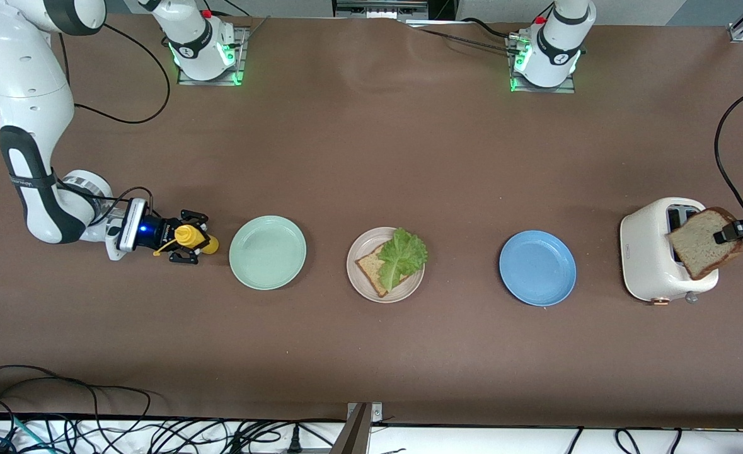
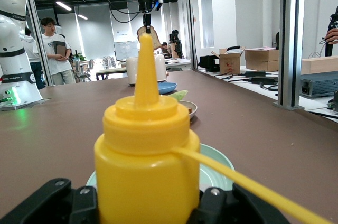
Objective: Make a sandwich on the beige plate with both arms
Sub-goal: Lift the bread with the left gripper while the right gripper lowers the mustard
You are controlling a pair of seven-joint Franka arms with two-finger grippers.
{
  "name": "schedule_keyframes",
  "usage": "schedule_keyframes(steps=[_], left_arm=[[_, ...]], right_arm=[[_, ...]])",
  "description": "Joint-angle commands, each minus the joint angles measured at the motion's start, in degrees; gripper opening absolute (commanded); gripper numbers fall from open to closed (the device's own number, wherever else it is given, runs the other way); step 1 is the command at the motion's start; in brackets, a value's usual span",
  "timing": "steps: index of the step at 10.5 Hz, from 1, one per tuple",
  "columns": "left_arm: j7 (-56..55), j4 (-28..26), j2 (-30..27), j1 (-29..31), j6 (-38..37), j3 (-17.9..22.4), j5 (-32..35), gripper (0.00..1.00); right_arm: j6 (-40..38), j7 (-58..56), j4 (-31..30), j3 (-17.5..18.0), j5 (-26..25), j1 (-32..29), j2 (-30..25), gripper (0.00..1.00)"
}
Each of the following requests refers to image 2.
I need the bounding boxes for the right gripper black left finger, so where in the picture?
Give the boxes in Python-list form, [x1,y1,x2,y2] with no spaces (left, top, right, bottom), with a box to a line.
[0,178,100,224]

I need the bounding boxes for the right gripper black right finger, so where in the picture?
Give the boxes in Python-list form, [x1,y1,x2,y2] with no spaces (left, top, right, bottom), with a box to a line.
[187,183,288,224]

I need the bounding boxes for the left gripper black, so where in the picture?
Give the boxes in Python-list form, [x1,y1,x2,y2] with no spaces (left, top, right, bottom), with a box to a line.
[137,0,154,34]

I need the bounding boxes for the yellow mustard squeeze bottle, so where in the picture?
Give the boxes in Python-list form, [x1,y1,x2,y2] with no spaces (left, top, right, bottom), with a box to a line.
[93,33,328,224]

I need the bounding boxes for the green lettuce leaf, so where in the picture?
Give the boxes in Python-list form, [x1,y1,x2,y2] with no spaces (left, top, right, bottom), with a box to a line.
[165,89,189,102]

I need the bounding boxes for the mint green plate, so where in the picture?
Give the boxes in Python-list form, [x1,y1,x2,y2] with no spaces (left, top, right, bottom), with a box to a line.
[86,143,236,193]

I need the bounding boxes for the blue plate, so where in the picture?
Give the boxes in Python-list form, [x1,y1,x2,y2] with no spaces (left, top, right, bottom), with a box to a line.
[157,82,177,95]

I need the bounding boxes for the beige plate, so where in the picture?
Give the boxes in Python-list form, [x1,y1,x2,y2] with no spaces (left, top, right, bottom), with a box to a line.
[179,100,198,119]

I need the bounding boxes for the bystander hand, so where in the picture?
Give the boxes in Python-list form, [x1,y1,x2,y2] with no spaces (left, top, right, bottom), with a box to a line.
[324,27,338,45]

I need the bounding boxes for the seated person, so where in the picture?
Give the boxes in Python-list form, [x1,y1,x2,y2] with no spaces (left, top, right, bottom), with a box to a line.
[160,41,172,56]

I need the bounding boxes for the white whiteboard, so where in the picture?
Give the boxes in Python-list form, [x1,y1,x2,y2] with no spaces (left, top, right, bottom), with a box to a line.
[114,41,139,61]

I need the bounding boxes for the white toaster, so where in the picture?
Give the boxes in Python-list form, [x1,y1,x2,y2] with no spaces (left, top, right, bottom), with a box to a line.
[125,51,168,87]

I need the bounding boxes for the white office desk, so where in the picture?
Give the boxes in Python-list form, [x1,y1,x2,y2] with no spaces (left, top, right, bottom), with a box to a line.
[165,58,192,72]

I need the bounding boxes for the wooden office desk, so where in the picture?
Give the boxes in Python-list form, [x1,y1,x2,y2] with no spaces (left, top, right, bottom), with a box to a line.
[95,67,127,81]

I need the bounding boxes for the black equipment case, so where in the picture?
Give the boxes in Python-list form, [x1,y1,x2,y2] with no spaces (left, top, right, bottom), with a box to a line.
[198,54,220,73]

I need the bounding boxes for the grey office chair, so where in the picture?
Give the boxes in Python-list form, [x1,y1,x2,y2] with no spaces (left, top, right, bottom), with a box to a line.
[72,59,95,82]

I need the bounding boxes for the grey laptop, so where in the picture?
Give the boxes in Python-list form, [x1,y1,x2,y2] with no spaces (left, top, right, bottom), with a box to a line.
[53,40,67,56]

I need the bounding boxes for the open cardboard box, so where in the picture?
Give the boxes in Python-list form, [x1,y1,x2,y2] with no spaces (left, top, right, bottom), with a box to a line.
[211,46,246,76]

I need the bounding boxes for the person in white t-shirt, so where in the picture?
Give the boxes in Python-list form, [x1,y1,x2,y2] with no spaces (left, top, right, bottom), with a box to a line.
[40,17,77,86]

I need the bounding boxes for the person in white hoodie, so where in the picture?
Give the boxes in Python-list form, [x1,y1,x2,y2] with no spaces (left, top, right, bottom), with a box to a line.
[24,27,45,90]

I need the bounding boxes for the closed cardboard box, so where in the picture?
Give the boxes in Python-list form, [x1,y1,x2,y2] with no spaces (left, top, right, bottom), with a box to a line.
[245,59,280,73]
[244,48,280,61]

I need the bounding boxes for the black power adapter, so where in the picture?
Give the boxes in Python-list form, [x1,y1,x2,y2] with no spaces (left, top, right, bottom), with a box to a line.
[250,76,278,85]
[245,70,266,78]

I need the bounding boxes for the grey power supply unit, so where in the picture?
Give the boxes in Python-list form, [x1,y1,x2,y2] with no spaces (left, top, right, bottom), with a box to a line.
[299,70,338,99]

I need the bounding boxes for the black tripod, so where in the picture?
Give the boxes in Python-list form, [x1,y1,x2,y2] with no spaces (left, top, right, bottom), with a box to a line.
[324,6,338,57]

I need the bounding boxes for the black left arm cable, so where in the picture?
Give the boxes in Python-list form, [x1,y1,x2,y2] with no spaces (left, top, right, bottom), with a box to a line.
[105,0,145,24]

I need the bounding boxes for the black camera rig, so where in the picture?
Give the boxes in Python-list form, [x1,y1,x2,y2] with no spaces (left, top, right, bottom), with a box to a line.
[168,30,183,59]

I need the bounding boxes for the dark partition post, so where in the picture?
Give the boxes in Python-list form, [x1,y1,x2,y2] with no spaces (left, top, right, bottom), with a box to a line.
[184,0,199,71]

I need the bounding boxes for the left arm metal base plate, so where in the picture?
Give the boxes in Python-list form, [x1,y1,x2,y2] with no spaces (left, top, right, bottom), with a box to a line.
[0,98,51,111]

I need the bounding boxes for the aluminium frame rail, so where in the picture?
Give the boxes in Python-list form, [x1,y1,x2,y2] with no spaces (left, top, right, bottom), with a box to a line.
[26,0,53,87]

